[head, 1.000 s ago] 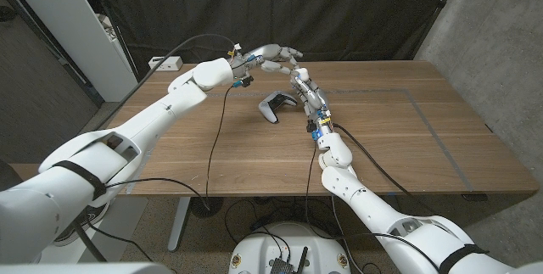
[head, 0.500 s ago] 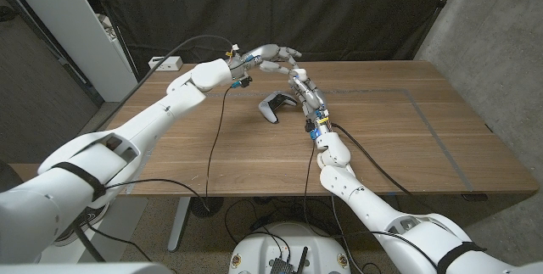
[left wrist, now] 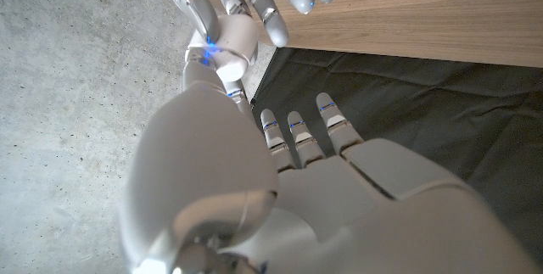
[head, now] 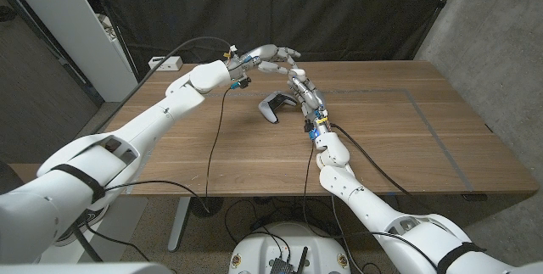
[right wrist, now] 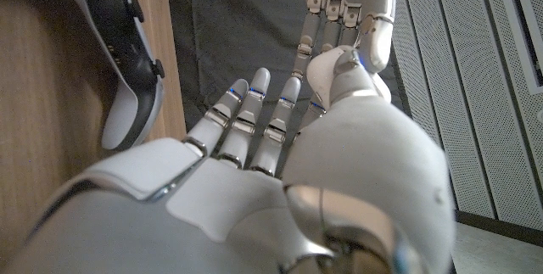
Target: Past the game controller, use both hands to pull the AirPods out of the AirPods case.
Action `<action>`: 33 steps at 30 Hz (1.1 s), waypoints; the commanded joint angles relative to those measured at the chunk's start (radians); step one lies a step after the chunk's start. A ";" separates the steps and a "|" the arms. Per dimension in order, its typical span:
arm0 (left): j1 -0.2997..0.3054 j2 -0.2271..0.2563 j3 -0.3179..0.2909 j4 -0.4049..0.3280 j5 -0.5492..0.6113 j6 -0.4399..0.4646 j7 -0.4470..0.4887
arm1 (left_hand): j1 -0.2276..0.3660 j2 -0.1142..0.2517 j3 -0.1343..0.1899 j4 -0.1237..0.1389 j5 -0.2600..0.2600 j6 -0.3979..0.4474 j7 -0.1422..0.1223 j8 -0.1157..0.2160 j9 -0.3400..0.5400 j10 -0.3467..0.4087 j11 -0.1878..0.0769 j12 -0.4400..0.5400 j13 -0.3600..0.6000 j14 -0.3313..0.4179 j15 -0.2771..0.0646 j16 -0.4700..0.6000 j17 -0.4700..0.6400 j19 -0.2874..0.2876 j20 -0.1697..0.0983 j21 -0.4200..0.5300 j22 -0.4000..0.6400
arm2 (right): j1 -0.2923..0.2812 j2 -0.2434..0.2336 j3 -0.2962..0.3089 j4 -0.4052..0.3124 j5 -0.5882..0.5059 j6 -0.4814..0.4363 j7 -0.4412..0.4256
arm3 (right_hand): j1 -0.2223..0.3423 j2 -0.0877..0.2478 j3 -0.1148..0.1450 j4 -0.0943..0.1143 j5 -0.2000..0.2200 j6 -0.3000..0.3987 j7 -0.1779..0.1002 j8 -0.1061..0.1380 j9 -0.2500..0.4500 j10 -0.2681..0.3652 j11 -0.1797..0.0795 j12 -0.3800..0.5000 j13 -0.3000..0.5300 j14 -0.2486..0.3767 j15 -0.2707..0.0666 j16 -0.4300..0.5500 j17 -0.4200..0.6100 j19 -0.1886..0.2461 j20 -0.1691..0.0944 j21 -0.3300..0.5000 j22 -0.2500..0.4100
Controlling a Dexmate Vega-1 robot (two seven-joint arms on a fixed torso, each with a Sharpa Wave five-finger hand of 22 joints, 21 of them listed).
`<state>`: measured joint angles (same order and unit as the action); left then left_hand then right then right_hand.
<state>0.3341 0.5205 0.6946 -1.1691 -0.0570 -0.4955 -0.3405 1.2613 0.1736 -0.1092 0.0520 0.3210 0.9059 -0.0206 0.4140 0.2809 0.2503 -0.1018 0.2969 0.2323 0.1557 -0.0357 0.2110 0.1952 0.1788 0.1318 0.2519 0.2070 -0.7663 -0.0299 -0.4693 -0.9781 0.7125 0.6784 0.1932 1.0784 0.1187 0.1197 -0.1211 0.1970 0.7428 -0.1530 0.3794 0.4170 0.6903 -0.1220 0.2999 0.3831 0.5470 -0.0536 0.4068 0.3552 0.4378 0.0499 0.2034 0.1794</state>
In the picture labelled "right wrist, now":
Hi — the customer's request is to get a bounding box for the white black game controller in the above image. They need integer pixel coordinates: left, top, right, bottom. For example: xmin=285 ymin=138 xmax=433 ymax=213
xmin=0 ymin=0 xmax=165 ymax=152

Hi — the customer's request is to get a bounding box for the black backdrop curtain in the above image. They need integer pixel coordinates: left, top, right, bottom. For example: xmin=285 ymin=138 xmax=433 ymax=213
xmin=164 ymin=0 xmax=404 ymax=133

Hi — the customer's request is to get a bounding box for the white metal cabinet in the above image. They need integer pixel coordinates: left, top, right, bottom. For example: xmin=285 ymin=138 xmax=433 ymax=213
xmin=389 ymin=0 xmax=543 ymax=235

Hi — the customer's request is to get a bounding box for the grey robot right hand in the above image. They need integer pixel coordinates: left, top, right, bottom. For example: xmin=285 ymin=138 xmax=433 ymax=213
xmin=6 ymin=48 xmax=458 ymax=274

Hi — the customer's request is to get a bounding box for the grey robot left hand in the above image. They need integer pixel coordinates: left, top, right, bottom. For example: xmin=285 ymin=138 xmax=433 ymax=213
xmin=291 ymin=0 xmax=405 ymax=81

